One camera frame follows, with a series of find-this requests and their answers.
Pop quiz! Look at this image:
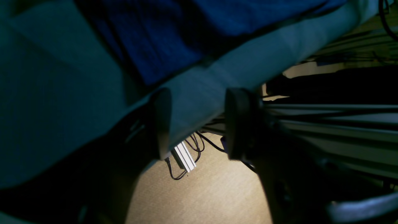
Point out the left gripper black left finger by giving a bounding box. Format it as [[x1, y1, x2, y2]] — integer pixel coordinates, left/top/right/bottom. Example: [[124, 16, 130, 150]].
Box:
[[78, 88, 173, 224]]

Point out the dark blue t-shirt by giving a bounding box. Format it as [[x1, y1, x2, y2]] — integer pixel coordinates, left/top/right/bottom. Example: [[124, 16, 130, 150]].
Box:
[[74, 0, 346, 86]]

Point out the white power strip red switch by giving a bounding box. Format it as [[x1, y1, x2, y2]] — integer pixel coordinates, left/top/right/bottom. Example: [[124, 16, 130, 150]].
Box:
[[171, 142, 197, 173]]

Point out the light blue table cloth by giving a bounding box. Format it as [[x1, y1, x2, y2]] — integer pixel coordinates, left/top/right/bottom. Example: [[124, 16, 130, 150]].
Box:
[[1, 0, 378, 189]]

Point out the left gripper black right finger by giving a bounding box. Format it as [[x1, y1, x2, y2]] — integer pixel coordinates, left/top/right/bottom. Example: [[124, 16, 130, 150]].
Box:
[[224, 88, 330, 224]]

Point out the aluminium frame rail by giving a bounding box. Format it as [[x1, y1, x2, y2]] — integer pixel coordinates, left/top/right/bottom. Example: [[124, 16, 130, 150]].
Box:
[[202, 103, 398, 181]]

